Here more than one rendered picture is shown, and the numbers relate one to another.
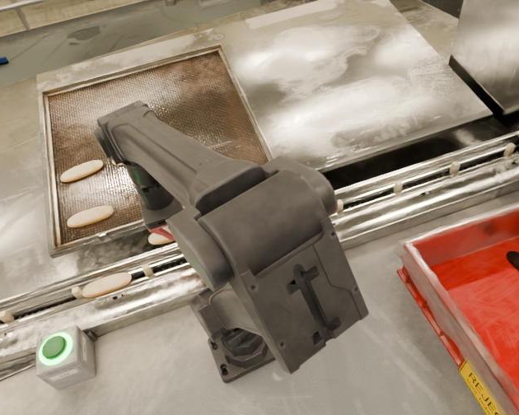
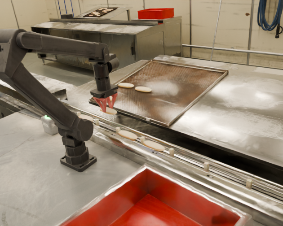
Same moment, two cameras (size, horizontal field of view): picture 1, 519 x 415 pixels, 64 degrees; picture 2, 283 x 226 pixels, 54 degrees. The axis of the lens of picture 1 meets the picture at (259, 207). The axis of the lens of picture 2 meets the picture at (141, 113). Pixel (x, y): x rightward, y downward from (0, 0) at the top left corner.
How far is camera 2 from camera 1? 0.80 m
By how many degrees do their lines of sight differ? 49
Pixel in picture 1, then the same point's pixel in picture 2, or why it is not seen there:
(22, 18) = (248, 58)
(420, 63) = not seen: outside the picture
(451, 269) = (165, 210)
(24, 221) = not seen: hidden behind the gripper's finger
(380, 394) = (72, 206)
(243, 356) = (67, 154)
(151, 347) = not seen: hidden behind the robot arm
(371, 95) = (262, 125)
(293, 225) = (5, 36)
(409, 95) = not seen: outside the picture
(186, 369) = (62, 151)
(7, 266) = (86, 102)
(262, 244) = not seen: outside the picture
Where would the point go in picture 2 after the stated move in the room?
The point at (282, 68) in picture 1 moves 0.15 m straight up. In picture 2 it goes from (239, 91) to (241, 57)
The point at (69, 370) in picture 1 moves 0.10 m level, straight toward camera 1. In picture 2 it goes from (46, 123) to (37, 135)
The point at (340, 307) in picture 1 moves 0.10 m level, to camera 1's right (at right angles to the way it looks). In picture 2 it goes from (1, 64) to (11, 71)
